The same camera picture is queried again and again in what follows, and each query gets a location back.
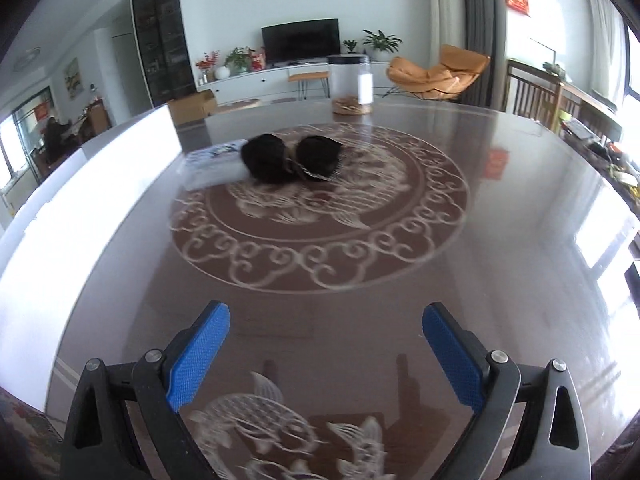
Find dark glass display cabinet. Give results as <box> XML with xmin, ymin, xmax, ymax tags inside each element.
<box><xmin>131</xmin><ymin>0</ymin><xmax>197</xmax><ymax>109</ymax></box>

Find red flowers in vase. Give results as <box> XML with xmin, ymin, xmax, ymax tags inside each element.
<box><xmin>194</xmin><ymin>50</ymin><xmax>222</xmax><ymax>85</ymax></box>

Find white television cabinet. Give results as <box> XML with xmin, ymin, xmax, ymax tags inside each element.
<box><xmin>199</xmin><ymin>59</ymin><xmax>392</xmax><ymax>107</ymax></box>

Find large green potted plant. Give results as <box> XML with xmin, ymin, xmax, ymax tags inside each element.
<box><xmin>361</xmin><ymin>29</ymin><xmax>404</xmax><ymax>64</ymax></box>

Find white curtain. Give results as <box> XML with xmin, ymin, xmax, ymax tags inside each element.
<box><xmin>426</xmin><ymin>0</ymin><xmax>469</xmax><ymax>62</ymax></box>

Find patterned rug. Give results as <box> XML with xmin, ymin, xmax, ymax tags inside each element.
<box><xmin>0</xmin><ymin>389</ymin><xmax>62</xmax><ymax>463</ymax></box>

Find orange lounge chair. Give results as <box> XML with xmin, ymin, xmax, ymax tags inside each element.
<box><xmin>386</xmin><ymin>43</ymin><xmax>492</xmax><ymax>102</ymax></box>

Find cluttered wooden side desk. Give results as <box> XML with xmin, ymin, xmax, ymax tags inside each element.
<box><xmin>559</xmin><ymin>80</ymin><xmax>640</xmax><ymax>203</ymax></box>

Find wooden stool with metal legs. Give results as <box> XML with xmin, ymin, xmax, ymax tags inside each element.
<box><xmin>287</xmin><ymin>71</ymin><xmax>332</xmax><ymax>102</ymax></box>

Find round ceiling light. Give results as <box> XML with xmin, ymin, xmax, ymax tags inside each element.
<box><xmin>14</xmin><ymin>46</ymin><xmax>42</xmax><ymax>72</ymax></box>

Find grey curtain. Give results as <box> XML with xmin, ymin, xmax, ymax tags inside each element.
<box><xmin>449</xmin><ymin>0</ymin><xmax>507</xmax><ymax>107</ymax></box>

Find bushy green potted plant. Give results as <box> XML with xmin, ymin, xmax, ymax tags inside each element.
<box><xmin>223</xmin><ymin>46</ymin><xmax>257</xmax><ymax>76</ymax></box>

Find cardboard box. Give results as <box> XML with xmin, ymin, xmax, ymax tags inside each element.
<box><xmin>166</xmin><ymin>89</ymin><xmax>219</xmax><ymax>127</ymax></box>

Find clear jar with black lid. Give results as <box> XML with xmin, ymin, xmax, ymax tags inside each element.
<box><xmin>326</xmin><ymin>54</ymin><xmax>376</xmax><ymax>117</ymax></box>

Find wooden dining chair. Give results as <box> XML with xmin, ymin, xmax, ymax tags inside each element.
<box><xmin>505</xmin><ymin>58</ymin><xmax>564</xmax><ymax>122</ymax></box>

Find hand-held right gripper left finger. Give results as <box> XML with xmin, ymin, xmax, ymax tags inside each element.
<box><xmin>62</xmin><ymin>300</ymin><xmax>232</xmax><ymax>480</ymax></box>

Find framed wall painting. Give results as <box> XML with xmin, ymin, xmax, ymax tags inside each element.
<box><xmin>63</xmin><ymin>56</ymin><xmax>84</xmax><ymax>101</ymax></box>

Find clear plastic storage box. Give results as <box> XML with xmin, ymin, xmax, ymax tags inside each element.
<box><xmin>184</xmin><ymin>141</ymin><xmax>252</xmax><ymax>192</ymax></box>

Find black television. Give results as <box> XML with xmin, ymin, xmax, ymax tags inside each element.
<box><xmin>261</xmin><ymin>18</ymin><xmax>341</xmax><ymax>67</ymax></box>

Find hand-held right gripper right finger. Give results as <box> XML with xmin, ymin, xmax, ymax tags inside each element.
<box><xmin>421</xmin><ymin>301</ymin><xmax>593</xmax><ymax>480</ymax></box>

